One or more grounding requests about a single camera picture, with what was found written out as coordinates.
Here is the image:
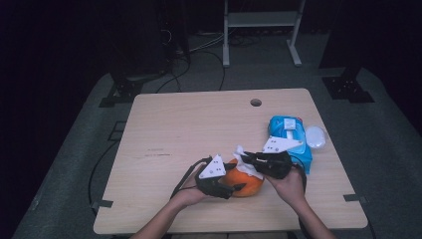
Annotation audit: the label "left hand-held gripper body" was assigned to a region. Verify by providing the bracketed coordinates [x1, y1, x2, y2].
[194, 153, 236, 200]

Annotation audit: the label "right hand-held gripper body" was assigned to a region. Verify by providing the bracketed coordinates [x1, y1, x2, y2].
[257, 135, 305, 180]

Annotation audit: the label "white wet wipe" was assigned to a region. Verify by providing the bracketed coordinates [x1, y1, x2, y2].
[233, 143, 263, 180]

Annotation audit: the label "orange plush toy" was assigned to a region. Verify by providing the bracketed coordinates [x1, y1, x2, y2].
[220, 158, 266, 198]

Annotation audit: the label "blue wet wipes pack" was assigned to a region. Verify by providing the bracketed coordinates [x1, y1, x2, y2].
[268, 115, 314, 175]

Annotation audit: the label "person's left hand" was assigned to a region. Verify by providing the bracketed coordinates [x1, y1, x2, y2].
[170, 172, 214, 209]

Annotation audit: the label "person's right hand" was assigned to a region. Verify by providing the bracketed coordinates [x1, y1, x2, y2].
[266, 164, 308, 208]

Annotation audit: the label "white round pack lid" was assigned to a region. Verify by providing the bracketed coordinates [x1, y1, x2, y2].
[304, 124, 327, 149]

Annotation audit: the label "black tape strip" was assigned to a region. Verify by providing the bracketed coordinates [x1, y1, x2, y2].
[91, 199, 114, 210]
[342, 193, 368, 204]

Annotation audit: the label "black stand with flat base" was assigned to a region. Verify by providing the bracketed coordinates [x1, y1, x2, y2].
[317, 33, 376, 104]
[98, 63, 167, 109]

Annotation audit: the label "white metal stand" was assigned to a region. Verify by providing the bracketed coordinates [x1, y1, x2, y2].
[222, 0, 307, 69]

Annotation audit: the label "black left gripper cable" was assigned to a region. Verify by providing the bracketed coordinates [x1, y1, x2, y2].
[170, 156, 213, 199]

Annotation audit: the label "black floor cable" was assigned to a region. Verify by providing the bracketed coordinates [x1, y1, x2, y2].
[88, 140, 118, 208]
[198, 49, 227, 92]
[154, 56, 193, 94]

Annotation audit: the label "white floor cables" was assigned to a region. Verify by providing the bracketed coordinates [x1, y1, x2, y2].
[188, 33, 227, 54]

